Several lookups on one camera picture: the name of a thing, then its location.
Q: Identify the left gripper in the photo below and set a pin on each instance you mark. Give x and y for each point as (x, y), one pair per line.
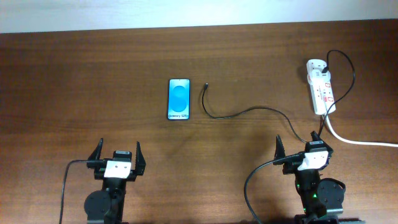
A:
(138, 167)

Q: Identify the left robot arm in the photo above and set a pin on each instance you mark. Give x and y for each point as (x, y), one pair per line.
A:
(107, 204)

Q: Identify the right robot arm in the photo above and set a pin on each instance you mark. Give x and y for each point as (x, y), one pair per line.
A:
(322, 199)

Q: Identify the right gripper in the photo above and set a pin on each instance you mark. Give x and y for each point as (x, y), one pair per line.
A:
(291, 166)

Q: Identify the blue Samsung Galaxy smartphone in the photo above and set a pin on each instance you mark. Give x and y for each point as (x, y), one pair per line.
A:
(179, 99)

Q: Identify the white USB charger plug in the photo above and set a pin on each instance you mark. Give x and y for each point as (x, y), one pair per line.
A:
(317, 76)

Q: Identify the white power strip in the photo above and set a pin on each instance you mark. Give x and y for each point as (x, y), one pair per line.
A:
(322, 93)

